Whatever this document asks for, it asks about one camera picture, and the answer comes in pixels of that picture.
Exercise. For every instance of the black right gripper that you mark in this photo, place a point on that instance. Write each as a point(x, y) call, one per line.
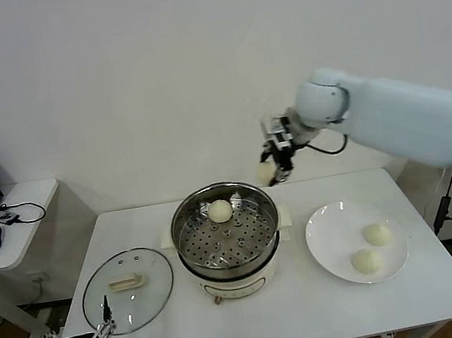
point(283, 156)

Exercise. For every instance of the white steamed baozi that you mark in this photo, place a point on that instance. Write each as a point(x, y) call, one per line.
point(219, 211)
point(376, 235)
point(366, 260)
point(266, 172)

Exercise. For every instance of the round glass pot lid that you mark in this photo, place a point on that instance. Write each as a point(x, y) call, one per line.
point(144, 304)

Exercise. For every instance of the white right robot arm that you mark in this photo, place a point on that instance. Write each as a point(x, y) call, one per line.
point(406, 125)

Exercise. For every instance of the perforated steel steamer basket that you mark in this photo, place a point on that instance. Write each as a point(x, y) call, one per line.
point(228, 241)

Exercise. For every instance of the round white plate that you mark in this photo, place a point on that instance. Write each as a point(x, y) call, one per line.
point(337, 229)

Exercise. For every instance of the white side desk with mouse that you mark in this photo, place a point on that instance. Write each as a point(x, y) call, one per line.
point(27, 232)

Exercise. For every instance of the cream electric cooking pot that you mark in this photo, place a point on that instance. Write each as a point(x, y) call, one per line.
point(235, 286)

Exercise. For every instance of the small black usb adapter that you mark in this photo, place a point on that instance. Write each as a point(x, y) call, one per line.
point(7, 218)

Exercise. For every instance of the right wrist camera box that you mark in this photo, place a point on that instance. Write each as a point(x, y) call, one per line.
point(276, 129)

